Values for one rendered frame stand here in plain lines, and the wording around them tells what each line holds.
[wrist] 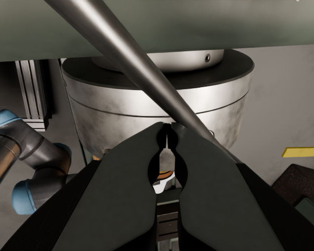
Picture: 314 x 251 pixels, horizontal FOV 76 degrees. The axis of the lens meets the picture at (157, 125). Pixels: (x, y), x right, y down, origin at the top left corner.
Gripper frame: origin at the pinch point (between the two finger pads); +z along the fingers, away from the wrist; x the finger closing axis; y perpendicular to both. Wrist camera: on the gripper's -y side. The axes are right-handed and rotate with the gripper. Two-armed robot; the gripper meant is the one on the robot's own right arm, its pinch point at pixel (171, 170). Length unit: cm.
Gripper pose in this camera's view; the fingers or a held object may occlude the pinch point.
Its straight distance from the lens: 51.2
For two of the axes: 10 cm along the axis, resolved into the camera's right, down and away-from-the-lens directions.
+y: -0.1, 8.6, 5.2
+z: 9.8, -0.9, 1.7
